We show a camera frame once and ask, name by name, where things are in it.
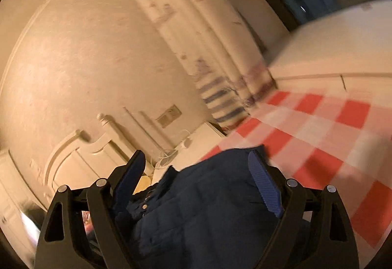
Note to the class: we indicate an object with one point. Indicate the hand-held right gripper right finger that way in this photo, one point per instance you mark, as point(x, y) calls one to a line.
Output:
point(266, 186)

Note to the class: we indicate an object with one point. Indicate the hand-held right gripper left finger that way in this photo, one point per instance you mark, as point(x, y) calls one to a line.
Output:
point(130, 183)

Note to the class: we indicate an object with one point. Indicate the navy quilted jacket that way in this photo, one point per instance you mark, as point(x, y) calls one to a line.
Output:
point(199, 210)

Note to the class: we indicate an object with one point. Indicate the yellow cloth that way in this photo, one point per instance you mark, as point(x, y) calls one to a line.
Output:
point(143, 184)

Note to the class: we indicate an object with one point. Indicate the cream wooden headboard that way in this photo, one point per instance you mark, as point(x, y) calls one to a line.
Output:
point(82, 158)

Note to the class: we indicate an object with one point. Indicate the pink cloth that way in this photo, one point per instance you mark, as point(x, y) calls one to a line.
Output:
point(87, 223)

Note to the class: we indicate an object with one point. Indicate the red white checked blanket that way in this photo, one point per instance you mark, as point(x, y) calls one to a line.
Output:
point(321, 140)

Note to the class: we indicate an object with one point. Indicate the cream nightstand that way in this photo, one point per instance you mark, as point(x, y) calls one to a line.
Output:
point(199, 146)

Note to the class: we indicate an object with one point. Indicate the cream cabinet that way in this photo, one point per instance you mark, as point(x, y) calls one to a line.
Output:
point(12, 195)

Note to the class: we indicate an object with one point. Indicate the cream patterned curtain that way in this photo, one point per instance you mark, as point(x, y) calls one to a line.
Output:
point(196, 26)

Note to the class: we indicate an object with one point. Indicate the white wall conduit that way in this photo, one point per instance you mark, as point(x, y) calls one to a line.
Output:
point(144, 131)

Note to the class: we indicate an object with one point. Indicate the wall switch plate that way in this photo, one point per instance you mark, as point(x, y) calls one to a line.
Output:
point(168, 115)

